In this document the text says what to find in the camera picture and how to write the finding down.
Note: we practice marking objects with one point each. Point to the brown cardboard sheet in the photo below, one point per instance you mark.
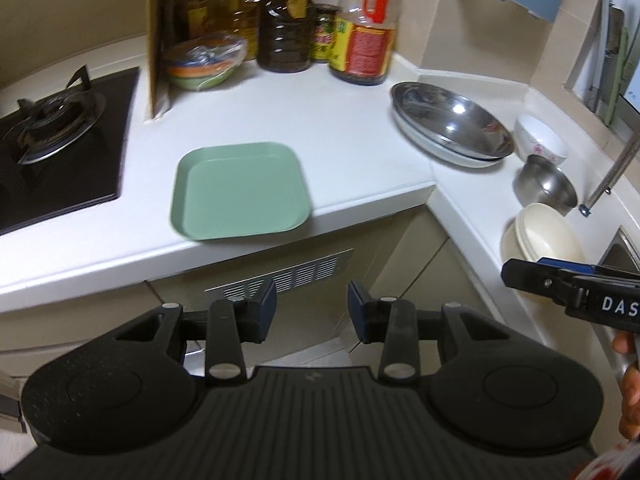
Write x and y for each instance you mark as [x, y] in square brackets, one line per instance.
[157, 35]

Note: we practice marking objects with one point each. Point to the beige base cabinet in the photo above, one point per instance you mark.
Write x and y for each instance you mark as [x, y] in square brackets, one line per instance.
[425, 260]

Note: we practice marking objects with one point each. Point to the metal cabinet vent grille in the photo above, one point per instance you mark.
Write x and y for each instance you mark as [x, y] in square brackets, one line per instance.
[295, 275]

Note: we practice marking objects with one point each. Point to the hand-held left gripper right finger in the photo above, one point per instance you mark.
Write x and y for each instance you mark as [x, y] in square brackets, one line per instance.
[356, 305]

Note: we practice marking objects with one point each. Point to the black burner pan support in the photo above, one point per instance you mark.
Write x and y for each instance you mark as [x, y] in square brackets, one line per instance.
[55, 120]

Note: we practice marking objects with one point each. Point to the stainless steel plate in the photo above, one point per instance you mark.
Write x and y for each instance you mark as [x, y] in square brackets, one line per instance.
[450, 120]

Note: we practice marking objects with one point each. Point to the dark liquid plastic bottle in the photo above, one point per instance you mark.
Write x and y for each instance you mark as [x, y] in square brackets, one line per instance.
[285, 35]

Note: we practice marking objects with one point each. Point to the green square plate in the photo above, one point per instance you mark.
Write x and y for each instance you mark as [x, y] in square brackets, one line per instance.
[240, 195]

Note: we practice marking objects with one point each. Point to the stack of coloured plastic bowls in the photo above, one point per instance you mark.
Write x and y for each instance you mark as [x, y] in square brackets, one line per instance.
[205, 65]

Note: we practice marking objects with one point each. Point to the cream bowl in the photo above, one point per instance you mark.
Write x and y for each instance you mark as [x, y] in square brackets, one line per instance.
[547, 232]
[509, 245]

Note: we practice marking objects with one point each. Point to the clear oil bottle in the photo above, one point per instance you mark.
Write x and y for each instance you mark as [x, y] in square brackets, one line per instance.
[240, 5]

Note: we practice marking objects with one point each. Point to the red white patterned clothing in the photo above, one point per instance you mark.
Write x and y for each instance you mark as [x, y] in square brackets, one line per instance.
[615, 465]

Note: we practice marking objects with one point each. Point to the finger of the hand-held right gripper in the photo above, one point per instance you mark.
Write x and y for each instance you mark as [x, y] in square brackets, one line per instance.
[525, 275]
[560, 261]

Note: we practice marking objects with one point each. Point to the white floral bowl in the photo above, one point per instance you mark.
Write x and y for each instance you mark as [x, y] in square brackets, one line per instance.
[540, 137]

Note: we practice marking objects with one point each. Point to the yellow oil bottle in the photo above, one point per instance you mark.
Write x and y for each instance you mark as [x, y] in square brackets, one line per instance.
[197, 5]

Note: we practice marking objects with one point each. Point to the black glass gas cooktop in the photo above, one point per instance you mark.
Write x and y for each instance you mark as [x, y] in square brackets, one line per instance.
[115, 160]

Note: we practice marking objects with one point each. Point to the stainless steel bowl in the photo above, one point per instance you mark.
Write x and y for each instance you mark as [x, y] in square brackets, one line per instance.
[542, 185]

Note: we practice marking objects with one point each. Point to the stainless steel sink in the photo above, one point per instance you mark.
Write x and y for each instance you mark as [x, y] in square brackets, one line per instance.
[622, 255]

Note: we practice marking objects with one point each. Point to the person's right hand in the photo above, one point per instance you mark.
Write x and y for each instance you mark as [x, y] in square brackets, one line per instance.
[631, 400]

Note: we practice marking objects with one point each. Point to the small sauce jar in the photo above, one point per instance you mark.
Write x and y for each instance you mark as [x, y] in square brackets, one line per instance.
[322, 35]

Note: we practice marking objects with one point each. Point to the steel faucet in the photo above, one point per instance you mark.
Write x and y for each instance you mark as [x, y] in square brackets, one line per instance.
[612, 175]

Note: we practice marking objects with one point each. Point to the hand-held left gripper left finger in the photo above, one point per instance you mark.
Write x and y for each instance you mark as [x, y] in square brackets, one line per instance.
[269, 301]

